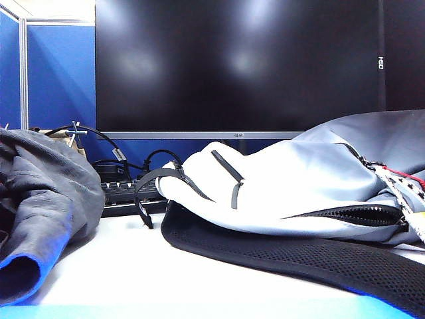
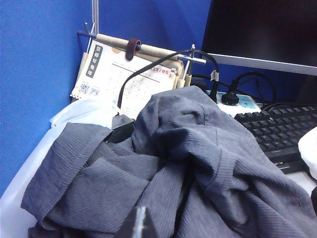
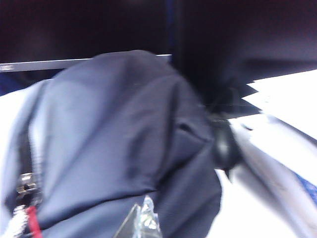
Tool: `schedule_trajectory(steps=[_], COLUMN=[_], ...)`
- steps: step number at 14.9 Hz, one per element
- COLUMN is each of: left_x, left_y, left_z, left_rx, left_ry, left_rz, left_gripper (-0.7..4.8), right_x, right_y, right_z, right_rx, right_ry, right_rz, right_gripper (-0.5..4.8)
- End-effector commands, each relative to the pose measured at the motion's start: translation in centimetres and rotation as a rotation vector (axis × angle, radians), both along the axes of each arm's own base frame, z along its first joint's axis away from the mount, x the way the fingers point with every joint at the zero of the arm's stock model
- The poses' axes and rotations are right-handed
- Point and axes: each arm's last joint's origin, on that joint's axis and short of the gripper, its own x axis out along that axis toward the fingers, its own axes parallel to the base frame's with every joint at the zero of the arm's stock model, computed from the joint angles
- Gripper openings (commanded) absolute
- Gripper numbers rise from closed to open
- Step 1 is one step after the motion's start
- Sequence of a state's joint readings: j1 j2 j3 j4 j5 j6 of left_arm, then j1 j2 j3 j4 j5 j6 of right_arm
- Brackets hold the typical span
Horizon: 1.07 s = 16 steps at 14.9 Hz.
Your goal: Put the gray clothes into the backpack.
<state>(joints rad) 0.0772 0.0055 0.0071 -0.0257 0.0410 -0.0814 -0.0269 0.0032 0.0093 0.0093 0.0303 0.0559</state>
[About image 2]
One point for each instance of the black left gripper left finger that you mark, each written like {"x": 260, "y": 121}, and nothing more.
{"x": 128, "y": 225}

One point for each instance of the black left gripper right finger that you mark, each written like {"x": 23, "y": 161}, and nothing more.
{"x": 149, "y": 226}

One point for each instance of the light gray backpack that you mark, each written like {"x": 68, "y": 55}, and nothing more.
{"x": 309, "y": 153}

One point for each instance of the dark gray adapter box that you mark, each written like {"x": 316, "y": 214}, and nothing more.
{"x": 121, "y": 129}

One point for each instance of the desk calendar with beige stand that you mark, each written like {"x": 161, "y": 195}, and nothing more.
{"x": 109, "y": 72}

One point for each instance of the white power strip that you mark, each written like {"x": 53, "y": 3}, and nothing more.
{"x": 247, "y": 103}

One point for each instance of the black mechanical keyboard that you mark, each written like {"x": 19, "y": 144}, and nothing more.
{"x": 280, "y": 131}

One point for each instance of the black computer monitor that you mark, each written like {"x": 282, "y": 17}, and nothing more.
{"x": 260, "y": 27}

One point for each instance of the silver partition frame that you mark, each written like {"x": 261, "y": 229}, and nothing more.
{"x": 95, "y": 15}

